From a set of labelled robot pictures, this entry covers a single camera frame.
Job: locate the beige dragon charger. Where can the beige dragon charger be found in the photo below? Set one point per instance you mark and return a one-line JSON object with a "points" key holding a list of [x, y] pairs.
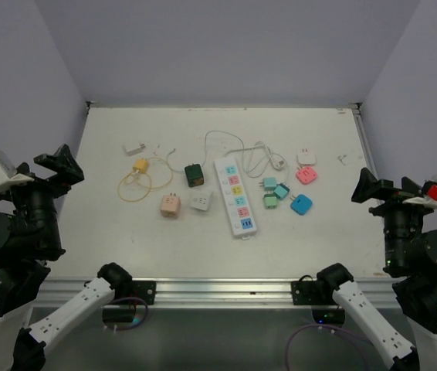
{"points": [[170, 205]]}

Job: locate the white power strip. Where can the white power strip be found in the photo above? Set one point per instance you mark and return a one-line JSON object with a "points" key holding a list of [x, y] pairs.
{"points": [[236, 201]]}

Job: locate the pink charger plug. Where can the pink charger plug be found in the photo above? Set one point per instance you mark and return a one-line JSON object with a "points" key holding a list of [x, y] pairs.
{"points": [[306, 175]]}

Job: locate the white cube socket adapter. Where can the white cube socket adapter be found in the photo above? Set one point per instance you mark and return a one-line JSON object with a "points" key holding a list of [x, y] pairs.
{"points": [[201, 199]]}

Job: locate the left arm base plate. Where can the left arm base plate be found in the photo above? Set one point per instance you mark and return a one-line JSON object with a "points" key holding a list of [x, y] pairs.
{"points": [[142, 289]]}

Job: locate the mint green charger plug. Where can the mint green charger plug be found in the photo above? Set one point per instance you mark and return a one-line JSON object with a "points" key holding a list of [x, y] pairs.
{"points": [[270, 201]]}

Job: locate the blue charger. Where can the blue charger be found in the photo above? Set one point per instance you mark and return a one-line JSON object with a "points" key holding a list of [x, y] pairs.
{"points": [[301, 204]]}

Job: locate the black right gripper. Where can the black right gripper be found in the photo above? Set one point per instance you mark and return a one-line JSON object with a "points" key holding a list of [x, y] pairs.
{"points": [[367, 185]]}

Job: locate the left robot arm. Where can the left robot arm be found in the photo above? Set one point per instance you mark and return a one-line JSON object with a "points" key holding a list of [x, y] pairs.
{"points": [[29, 242]]}

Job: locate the dark green dragon charger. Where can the dark green dragon charger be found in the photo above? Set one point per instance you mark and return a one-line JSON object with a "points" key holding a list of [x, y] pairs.
{"points": [[194, 175]]}

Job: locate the light blue charger plug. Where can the light blue charger plug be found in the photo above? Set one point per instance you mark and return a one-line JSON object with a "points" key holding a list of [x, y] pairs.
{"points": [[268, 184]]}

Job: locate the teal charger plug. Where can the teal charger plug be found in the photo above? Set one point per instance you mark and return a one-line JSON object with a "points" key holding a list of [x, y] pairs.
{"points": [[281, 191]]}

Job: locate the white charger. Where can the white charger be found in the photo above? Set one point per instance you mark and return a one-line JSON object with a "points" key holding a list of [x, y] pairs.
{"points": [[306, 157]]}

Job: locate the aluminium frame rail right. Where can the aluminium frame rail right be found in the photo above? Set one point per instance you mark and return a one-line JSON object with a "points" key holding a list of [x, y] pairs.
{"points": [[366, 239]]}

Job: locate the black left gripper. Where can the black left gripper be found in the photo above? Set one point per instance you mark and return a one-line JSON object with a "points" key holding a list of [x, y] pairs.
{"points": [[68, 171]]}

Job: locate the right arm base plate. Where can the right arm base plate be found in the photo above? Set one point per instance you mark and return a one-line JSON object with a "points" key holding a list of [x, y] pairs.
{"points": [[309, 291]]}

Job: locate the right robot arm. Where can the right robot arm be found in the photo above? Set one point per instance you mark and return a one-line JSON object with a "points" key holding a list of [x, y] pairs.
{"points": [[410, 258]]}

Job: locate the aluminium front rail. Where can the aluminium front rail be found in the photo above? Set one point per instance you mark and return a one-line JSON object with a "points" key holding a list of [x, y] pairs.
{"points": [[173, 293]]}

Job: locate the silver honor charger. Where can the silver honor charger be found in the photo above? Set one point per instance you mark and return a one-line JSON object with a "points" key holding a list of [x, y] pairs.
{"points": [[131, 149]]}

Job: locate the yellow charger plug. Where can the yellow charger plug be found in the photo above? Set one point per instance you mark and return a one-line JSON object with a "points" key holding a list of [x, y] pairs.
{"points": [[140, 166]]}

